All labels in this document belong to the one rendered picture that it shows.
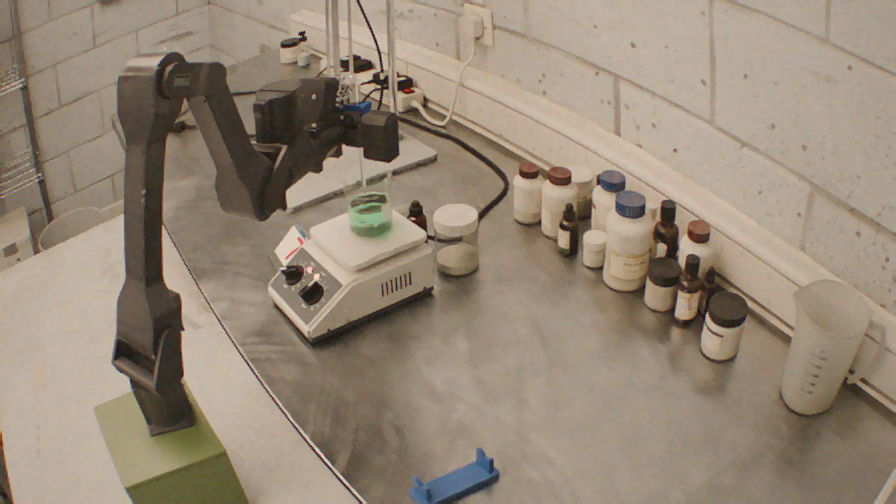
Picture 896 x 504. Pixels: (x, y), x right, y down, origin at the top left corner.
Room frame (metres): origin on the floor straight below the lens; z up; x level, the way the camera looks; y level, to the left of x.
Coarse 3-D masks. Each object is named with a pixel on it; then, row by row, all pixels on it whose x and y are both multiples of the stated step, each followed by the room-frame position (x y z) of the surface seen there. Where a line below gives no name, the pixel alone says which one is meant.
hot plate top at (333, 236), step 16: (320, 224) 1.00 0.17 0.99; (336, 224) 0.99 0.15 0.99; (400, 224) 0.99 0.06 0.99; (320, 240) 0.96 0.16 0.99; (336, 240) 0.95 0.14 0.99; (352, 240) 0.95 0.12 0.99; (384, 240) 0.95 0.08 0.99; (400, 240) 0.95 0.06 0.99; (416, 240) 0.95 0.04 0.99; (336, 256) 0.92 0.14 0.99; (352, 256) 0.91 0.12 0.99; (368, 256) 0.91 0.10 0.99; (384, 256) 0.92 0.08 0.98
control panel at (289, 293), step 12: (300, 252) 0.97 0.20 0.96; (288, 264) 0.96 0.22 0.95; (300, 264) 0.95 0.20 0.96; (312, 264) 0.94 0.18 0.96; (276, 276) 0.95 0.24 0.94; (312, 276) 0.92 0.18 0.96; (324, 276) 0.91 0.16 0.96; (276, 288) 0.93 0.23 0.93; (288, 288) 0.92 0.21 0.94; (300, 288) 0.91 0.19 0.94; (324, 288) 0.89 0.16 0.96; (336, 288) 0.88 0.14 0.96; (288, 300) 0.90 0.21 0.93; (300, 300) 0.89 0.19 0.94; (324, 300) 0.87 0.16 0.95; (300, 312) 0.87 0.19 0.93; (312, 312) 0.86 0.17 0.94
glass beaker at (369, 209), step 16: (352, 176) 1.00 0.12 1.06; (368, 176) 1.01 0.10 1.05; (384, 176) 1.00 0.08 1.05; (352, 192) 0.95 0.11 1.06; (368, 192) 0.95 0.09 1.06; (384, 192) 0.96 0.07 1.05; (352, 208) 0.95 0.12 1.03; (368, 208) 0.95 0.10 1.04; (384, 208) 0.96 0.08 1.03; (352, 224) 0.96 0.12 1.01; (368, 224) 0.95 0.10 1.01; (384, 224) 0.95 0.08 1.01; (368, 240) 0.95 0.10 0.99
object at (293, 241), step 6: (294, 228) 1.08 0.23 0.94; (288, 234) 1.08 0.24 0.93; (294, 234) 1.07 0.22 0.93; (288, 240) 1.07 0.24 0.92; (294, 240) 1.06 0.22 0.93; (300, 240) 1.05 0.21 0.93; (282, 246) 1.07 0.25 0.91; (288, 246) 1.06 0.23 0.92; (294, 246) 1.05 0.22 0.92; (300, 246) 1.04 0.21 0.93; (282, 252) 1.05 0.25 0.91; (288, 252) 1.05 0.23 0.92; (294, 252) 1.04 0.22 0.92; (288, 258) 1.03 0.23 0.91
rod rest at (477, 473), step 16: (480, 448) 0.61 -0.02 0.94; (480, 464) 0.60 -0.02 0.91; (416, 480) 0.56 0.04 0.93; (432, 480) 0.58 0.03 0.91; (448, 480) 0.58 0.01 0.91; (464, 480) 0.58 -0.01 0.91; (480, 480) 0.58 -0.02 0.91; (416, 496) 0.56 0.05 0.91; (432, 496) 0.56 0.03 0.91; (448, 496) 0.56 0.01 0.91
